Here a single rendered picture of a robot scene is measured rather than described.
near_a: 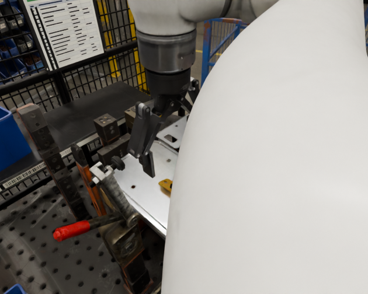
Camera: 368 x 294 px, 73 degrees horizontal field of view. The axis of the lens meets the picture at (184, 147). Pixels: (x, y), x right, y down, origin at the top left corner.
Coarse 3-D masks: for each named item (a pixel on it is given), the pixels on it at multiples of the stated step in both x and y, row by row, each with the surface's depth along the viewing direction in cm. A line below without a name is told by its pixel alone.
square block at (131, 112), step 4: (132, 108) 81; (124, 112) 80; (128, 112) 80; (132, 112) 80; (128, 116) 79; (132, 116) 78; (128, 120) 81; (132, 120) 79; (128, 124) 82; (132, 124) 80; (128, 128) 85
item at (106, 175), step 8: (112, 160) 42; (120, 160) 41; (96, 168) 40; (104, 168) 42; (112, 168) 41; (120, 168) 42; (96, 176) 39; (104, 176) 39; (112, 176) 40; (88, 184) 40; (96, 184) 40; (104, 184) 40; (112, 184) 41; (112, 192) 42; (120, 192) 44; (112, 200) 45; (120, 200) 45; (120, 208) 46; (128, 208) 48; (128, 216) 49
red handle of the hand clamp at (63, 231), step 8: (104, 216) 47; (112, 216) 48; (120, 216) 49; (72, 224) 41; (80, 224) 42; (88, 224) 43; (96, 224) 45; (104, 224) 46; (56, 232) 39; (64, 232) 39; (72, 232) 40; (80, 232) 42
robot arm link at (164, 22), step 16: (128, 0) 32; (144, 0) 30; (160, 0) 30; (176, 0) 30; (192, 0) 30; (208, 0) 31; (224, 0) 31; (144, 16) 32; (160, 16) 31; (176, 16) 31; (192, 16) 32; (208, 16) 33; (144, 32) 34; (160, 32) 33; (176, 32) 33
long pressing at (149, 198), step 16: (160, 144) 77; (128, 160) 72; (160, 160) 72; (176, 160) 72; (128, 176) 67; (144, 176) 67; (160, 176) 67; (128, 192) 63; (144, 192) 63; (160, 192) 63; (144, 208) 60; (160, 208) 60; (160, 224) 56
